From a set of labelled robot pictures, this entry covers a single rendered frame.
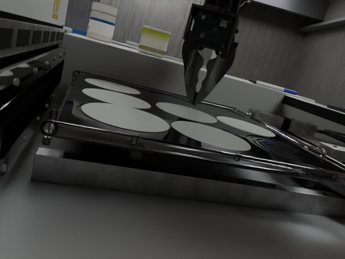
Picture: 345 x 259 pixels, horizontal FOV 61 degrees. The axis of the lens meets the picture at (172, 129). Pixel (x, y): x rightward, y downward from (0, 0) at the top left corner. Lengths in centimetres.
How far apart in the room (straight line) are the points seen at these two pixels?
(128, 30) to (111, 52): 434
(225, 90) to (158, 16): 427
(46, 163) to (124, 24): 471
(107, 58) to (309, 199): 45
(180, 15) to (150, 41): 415
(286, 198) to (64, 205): 28
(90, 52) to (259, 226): 46
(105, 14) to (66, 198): 64
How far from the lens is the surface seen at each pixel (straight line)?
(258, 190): 40
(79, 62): 64
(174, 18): 493
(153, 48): 79
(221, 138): 36
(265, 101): 77
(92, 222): 29
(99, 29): 87
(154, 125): 33
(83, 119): 29
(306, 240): 39
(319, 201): 47
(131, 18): 499
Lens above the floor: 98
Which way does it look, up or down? 13 degrees down
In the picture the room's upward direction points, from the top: 15 degrees clockwise
